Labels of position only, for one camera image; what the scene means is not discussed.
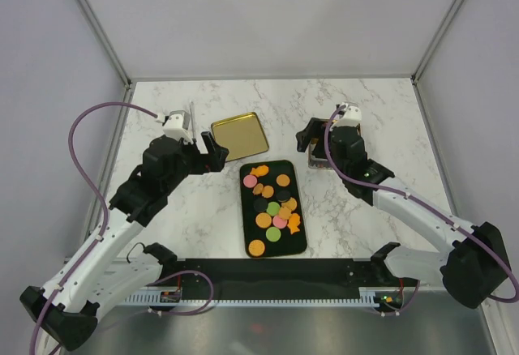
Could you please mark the orange fish cookie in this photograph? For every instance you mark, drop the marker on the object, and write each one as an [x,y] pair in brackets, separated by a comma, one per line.
[259,171]
[293,223]

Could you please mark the orange fish cookie lower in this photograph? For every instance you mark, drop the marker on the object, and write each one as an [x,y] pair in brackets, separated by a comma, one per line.
[293,223]

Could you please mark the orange round cookie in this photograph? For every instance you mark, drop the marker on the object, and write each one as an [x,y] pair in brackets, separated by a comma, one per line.
[290,204]
[256,248]
[283,180]
[263,220]

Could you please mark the white slotted cable duct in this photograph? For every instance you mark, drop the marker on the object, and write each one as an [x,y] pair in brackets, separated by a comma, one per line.
[156,298]

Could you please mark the green round cookie upper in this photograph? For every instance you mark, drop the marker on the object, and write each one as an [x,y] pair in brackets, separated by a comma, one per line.
[273,208]

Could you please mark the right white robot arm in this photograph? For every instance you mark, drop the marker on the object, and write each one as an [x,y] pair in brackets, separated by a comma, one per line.
[469,261]

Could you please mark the cookie tin box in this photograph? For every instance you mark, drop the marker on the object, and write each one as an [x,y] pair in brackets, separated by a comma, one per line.
[346,146]

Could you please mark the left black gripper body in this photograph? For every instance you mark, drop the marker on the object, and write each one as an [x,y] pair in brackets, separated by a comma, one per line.
[197,164]

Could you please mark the orange round cookie left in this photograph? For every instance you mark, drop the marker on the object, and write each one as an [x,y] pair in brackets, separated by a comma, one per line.
[263,220]

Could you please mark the black cookie tray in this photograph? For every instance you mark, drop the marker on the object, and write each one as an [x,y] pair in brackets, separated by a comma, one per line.
[289,244]

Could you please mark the pink round cookie top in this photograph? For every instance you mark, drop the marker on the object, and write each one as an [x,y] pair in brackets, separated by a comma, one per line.
[250,181]

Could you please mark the left aluminium frame post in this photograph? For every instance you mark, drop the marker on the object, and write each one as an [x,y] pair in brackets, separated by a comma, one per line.
[99,32]

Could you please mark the black sandwich cookie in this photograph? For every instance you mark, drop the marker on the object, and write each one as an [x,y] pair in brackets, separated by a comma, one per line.
[283,196]
[260,205]

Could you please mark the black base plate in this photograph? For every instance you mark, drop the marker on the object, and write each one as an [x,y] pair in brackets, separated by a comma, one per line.
[282,278]

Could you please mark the right aluminium frame post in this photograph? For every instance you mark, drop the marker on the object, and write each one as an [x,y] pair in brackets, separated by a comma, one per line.
[438,36]

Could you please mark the orange round cookie bottom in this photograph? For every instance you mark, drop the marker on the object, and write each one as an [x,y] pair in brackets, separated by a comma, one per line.
[256,248]

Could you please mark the aluminium frame post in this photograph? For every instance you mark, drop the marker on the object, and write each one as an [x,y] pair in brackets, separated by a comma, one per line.
[438,36]
[99,32]

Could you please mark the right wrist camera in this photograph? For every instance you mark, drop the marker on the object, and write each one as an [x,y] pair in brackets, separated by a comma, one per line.
[348,114]

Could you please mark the green round cookie lower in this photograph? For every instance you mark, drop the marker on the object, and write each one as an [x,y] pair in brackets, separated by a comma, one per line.
[273,234]

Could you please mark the orange round cookie top right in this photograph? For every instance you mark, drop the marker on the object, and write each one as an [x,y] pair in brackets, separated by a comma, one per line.
[283,180]

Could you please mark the orange flower cookie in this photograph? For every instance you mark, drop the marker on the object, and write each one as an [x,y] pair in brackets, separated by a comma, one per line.
[284,213]
[258,189]
[267,192]

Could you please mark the gold tin lid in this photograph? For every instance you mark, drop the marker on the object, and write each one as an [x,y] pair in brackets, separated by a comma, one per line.
[242,135]

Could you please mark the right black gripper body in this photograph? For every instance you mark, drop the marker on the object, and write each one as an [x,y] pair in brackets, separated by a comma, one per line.
[316,130]

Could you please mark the pink round cookie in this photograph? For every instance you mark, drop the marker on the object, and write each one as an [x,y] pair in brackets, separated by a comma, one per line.
[250,181]
[279,222]

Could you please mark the pink round cookie lower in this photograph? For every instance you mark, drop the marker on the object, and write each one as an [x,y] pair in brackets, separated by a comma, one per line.
[279,222]

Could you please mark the orange fish cookie top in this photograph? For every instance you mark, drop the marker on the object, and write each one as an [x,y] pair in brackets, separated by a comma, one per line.
[259,171]

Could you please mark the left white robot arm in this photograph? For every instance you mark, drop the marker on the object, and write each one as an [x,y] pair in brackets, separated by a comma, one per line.
[69,306]

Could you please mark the green round cookie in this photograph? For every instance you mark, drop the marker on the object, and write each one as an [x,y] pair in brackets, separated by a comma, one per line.
[273,234]
[273,208]

